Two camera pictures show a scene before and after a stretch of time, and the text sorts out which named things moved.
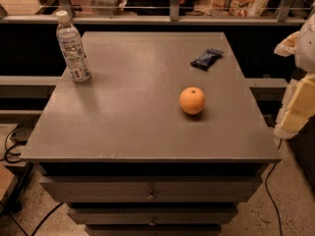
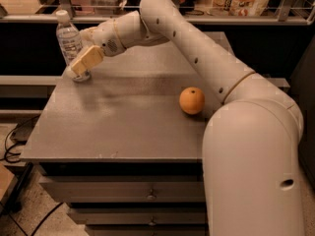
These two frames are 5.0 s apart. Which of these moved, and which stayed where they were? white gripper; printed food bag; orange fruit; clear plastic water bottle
Moved: white gripper
Stayed: clear plastic water bottle; printed food bag; orange fruit
